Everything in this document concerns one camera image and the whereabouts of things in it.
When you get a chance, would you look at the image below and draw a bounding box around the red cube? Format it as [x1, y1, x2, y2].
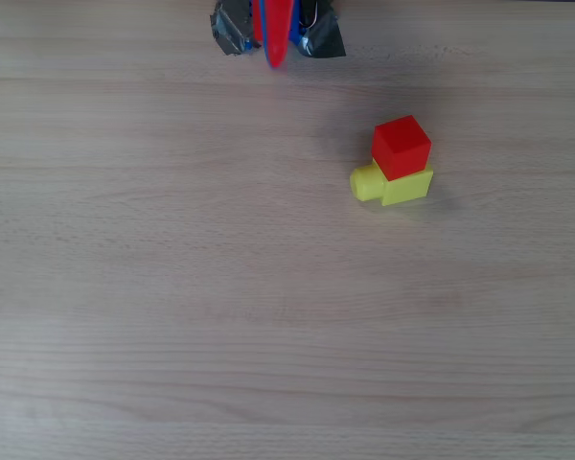
[370, 114, 433, 183]

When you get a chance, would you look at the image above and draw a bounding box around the yellow block with round peg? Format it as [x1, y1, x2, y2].
[349, 158, 435, 208]

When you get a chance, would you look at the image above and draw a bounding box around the white red black servo cable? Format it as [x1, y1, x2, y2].
[302, 0, 321, 29]

